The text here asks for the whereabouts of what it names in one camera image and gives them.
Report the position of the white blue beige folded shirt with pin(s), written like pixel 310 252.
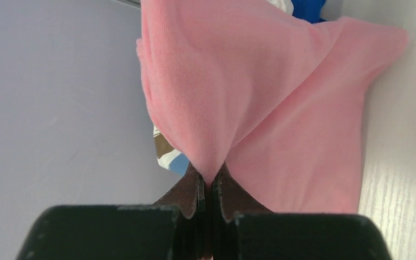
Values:
pixel 168 157

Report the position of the pink t-shirt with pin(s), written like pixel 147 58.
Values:
pixel 275 98

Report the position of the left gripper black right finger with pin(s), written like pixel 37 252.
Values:
pixel 243 228

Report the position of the metal corner rail left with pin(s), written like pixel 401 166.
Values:
pixel 133 3

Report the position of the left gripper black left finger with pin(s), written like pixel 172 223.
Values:
pixel 170 228

